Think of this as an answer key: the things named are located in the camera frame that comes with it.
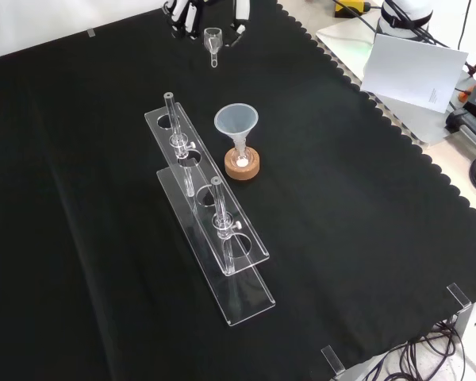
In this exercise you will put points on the pale board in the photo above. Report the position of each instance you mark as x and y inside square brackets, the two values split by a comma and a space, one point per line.
[414, 73]

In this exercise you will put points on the small round-bottom glass flask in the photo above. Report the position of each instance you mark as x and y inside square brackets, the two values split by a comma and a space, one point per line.
[241, 158]

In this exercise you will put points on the orange and black device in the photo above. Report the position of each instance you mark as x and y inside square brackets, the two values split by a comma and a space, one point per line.
[474, 107]

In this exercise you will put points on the clear cloth clip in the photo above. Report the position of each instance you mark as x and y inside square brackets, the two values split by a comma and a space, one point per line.
[459, 295]
[333, 360]
[90, 33]

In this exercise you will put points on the yellow stop button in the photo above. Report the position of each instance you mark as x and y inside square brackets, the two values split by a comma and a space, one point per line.
[351, 7]

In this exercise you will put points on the black bench cloth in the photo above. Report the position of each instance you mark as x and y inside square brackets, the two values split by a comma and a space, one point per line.
[103, 198]

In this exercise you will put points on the translucent plastic funnel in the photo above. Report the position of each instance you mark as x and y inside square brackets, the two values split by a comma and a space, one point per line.
[236, 121]

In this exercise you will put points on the grey metal base plate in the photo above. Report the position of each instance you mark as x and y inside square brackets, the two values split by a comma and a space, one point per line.
[341, 41]

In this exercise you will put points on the clear acrylic funnel stand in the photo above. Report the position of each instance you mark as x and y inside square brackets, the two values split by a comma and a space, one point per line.
[206, 206]

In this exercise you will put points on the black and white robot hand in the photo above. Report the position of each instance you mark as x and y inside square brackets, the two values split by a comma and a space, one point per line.
[190, 18]

